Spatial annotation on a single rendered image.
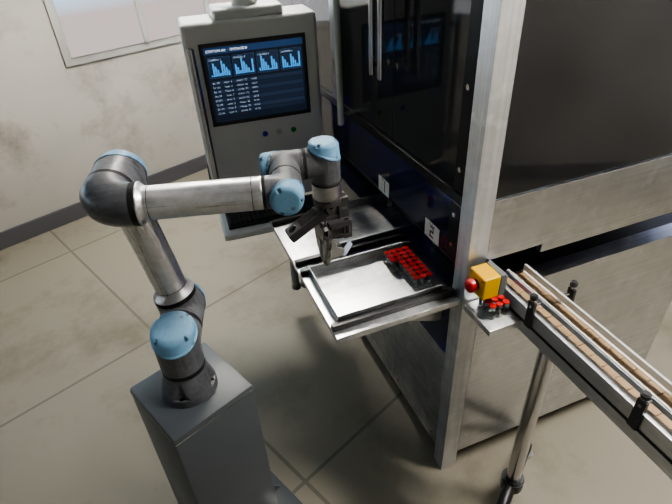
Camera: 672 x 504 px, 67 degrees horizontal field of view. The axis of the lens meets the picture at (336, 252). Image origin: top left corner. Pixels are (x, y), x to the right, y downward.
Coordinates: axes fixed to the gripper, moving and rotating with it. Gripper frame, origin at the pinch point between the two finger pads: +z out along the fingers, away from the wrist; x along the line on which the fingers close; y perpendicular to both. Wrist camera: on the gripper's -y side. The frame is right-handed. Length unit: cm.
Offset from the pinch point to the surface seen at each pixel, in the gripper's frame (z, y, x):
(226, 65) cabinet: -33, -3, 90
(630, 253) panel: 21, 105, -12
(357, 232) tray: 18.8, 25.6, 36.6
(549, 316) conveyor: 14, 53, -32
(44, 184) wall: 73, -115, 267
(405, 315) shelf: 19.0, 20.4, -10.1
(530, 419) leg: 57, 54, -34
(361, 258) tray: 17.6, 19.6, 19.6
